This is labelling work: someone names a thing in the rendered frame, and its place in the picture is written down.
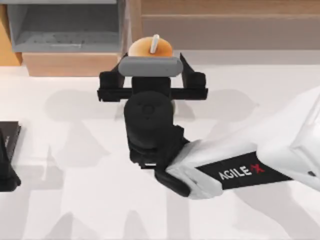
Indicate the pale grey rounded box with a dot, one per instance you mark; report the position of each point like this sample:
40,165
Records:
150,66

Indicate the golden brown bread bun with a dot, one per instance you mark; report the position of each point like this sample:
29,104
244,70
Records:
141,47

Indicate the pale wooden drawer front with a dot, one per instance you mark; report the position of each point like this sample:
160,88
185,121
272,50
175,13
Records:
70,63

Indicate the wooden cupboard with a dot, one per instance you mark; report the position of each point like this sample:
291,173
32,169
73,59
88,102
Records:
225,32

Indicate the grey pierced drawer inside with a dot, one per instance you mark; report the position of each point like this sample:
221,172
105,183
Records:
65,27

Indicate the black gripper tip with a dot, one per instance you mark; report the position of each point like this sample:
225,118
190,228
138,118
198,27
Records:
7,160

